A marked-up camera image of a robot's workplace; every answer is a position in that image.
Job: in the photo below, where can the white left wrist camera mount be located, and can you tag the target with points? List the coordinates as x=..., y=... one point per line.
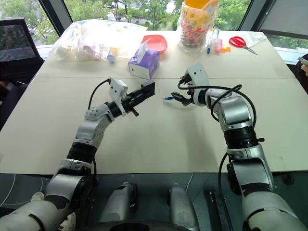
x=118, y=90

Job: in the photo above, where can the silver grey rounded shell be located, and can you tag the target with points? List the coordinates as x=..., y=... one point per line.
x=181, y=207
x=118, y=202

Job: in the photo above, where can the pink eraser stick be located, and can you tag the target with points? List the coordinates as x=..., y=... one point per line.
x=219, y=46

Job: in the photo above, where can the small clear plastic bag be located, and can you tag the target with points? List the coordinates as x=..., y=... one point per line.
x=255, y=38

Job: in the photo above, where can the red plastic bowl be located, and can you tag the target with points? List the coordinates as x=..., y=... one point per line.
x=157, y=44

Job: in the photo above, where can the red scissors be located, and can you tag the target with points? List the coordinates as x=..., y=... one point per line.
x=243, y=45

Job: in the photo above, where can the clear plastic bag with items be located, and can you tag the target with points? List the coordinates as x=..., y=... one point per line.
x=84, y=43

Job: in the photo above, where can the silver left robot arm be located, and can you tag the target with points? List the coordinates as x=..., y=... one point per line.
x=89, y=131

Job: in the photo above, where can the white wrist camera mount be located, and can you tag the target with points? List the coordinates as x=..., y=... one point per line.
x=118, y=90
x=198, y=73

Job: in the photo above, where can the bag of colourful snacks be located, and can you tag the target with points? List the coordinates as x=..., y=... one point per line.
x=195, y=29

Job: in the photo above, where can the orange jar lid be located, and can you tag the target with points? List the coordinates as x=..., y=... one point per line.
x=197, y=2

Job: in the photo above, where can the black mesh office chair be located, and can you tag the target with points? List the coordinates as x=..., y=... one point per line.
x=14, y=41

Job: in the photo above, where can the bystander with phone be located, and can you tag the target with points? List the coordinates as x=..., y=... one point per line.
x=304, y=65

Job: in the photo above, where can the grey panel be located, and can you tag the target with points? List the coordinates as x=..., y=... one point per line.
x=286, y=16

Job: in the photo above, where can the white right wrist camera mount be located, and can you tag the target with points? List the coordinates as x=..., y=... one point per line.
x=198, y=73

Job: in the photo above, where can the blue and yellow tube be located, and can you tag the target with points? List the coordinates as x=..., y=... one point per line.
x=111, y=57

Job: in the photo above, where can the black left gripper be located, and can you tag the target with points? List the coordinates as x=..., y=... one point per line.
x=128, y=103

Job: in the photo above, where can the small orange clip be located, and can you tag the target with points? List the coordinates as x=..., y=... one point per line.
x=226, y=49

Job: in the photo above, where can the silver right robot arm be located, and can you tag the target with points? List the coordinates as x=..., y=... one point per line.
x=235, y=113

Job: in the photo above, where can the blue pen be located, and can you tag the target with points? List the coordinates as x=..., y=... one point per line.
x=209, y=47

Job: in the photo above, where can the purple tissue box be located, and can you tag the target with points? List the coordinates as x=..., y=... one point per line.
x=144, y=66

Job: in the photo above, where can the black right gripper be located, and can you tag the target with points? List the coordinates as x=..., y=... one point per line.
x=189, y=96

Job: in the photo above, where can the dark window frame post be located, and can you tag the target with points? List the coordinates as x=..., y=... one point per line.
x=56, y=14
x=255, y=12

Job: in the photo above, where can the white tissue sheet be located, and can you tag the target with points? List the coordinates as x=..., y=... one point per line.
x=144, y=49

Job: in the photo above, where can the black flat bar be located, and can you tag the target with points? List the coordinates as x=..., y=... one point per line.
x=220, y=211

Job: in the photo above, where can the clear plastic pen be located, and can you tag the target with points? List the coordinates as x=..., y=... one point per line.
x=216, y=33

